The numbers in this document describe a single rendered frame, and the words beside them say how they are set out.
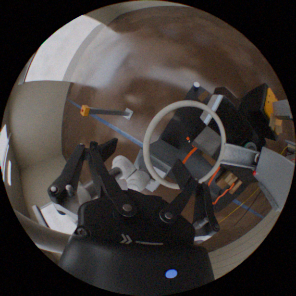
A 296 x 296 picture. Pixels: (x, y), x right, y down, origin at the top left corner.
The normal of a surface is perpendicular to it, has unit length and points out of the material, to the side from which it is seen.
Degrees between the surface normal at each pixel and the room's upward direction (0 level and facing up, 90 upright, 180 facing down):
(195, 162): 0
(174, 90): 0
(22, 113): 90
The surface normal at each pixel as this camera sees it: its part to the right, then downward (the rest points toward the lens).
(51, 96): 0.83, 0.50
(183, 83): -0.40, 0.22
